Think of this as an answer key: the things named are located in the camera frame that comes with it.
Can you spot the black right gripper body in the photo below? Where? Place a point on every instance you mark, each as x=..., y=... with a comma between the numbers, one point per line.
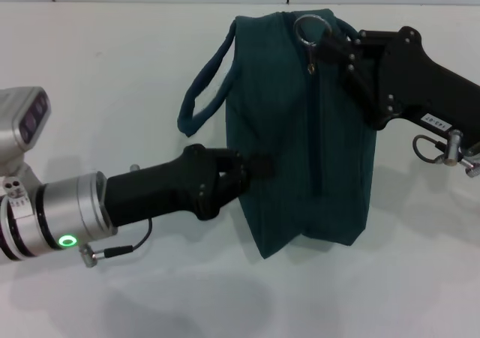
x=423, y=83

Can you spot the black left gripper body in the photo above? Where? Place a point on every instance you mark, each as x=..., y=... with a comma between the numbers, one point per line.
x=165, y=192

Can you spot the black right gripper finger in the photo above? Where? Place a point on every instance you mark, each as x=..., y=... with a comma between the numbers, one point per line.
x=365, y=87
x=345, y=45

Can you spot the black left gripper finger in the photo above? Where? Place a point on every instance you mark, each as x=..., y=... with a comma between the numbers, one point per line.
x=247, y=178
x=255, y=162

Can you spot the dark teal insulated lunch bag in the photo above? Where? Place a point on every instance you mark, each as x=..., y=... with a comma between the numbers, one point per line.
x=300, y=147

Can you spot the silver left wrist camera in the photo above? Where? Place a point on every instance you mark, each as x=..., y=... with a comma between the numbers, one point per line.
x=26, y=120

